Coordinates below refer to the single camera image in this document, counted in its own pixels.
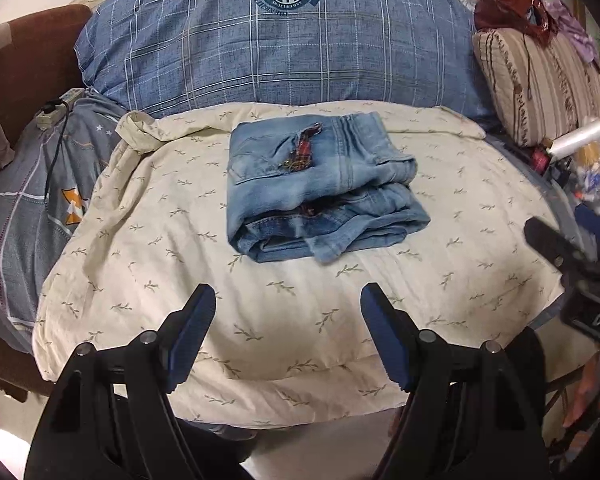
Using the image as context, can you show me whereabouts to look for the beige striped pillow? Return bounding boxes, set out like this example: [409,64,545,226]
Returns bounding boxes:
[472,27,600,148]

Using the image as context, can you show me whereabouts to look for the grey star-print blanket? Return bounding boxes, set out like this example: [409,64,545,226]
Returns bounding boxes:
[0,90,131,356]

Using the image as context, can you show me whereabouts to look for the blue denim pants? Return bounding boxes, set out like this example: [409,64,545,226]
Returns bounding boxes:
[225,111,432,265]

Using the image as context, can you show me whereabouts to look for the blue plaid pillow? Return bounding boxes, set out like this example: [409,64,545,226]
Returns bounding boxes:
[74,0,501,131]

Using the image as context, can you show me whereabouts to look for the purple cloth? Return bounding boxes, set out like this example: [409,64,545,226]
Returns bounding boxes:
[545,0,598,63]

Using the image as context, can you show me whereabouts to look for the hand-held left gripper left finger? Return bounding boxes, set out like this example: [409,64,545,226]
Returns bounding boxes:
[22,284,217,480]

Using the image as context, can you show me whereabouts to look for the thin black cord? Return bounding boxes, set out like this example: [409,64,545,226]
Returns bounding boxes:
[487,0,538,103]

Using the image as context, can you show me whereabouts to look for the white plastic roll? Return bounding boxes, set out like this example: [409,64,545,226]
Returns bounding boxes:
[550,117,600,158]

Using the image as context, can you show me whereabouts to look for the cream floral quilt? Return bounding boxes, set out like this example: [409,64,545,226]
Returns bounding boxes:
[32,100,571,431]

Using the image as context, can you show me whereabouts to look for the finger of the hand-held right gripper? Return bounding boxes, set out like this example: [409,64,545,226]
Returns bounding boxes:
[524,216,588,276]
[575,207,600,263]

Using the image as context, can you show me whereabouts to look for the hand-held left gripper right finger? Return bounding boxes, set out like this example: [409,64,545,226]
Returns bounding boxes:
[360,284,551,480]

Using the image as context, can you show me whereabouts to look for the person's right hand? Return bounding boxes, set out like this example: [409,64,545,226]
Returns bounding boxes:
[562,355,600,431]

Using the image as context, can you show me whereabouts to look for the pile of plastic bags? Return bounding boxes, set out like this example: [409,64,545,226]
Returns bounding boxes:
[572,130,600,211]

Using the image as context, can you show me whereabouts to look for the dark red bag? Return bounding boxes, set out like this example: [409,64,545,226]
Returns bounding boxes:
[474,0,556,46]

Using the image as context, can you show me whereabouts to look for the red packet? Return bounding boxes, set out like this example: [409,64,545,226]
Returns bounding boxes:
[530,145,553,173]

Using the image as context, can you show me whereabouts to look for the white power strip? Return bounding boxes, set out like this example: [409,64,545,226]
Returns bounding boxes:
[35,87,86,128]

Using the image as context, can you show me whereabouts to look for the black power cable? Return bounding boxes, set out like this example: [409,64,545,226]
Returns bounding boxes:
[42,100,73,211]

